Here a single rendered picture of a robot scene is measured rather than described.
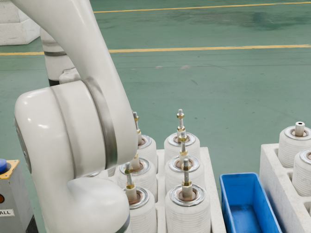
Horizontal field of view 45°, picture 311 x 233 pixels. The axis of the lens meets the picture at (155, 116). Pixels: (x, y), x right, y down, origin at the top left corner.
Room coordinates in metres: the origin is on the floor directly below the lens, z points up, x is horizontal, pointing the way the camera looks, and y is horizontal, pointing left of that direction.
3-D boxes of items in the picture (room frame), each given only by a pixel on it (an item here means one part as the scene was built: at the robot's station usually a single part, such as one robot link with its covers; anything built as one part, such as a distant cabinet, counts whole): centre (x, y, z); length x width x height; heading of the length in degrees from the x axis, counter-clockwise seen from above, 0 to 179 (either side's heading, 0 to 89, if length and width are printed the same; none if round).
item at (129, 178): (0.64, 0.06, 0.30); 0.01 x 0.01 x 0.08
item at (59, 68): (0.75, 0.17, 0.53); 0.11 x 0.09 x 0.06; 40
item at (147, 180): (0.76, 0.06, 0.16); 0.10 x 0.10 x 0.18
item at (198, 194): (0.63, -0.05, 0.25); 0.08 x 0.08 x 0.01
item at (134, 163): (0.76, 0.06, 0.26); 0.02 x 0.02 x 0.03
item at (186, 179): (0.63, -0.05, 0.30); 0.01 x 0.01 x 0.08
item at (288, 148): (0.85, -0.37, 0.16); 0.10 x 0.10 x 0.18
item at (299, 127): (0.85, -0.37, 0.26); 0.02 x 0.02 x 0.03
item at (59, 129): (0.32, 0.08, 0.54); 0.09 x 0.09 x 0.17; 23
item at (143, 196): (0.64, 0.06, 0.25); 0.08 x 0.08 x 0.01
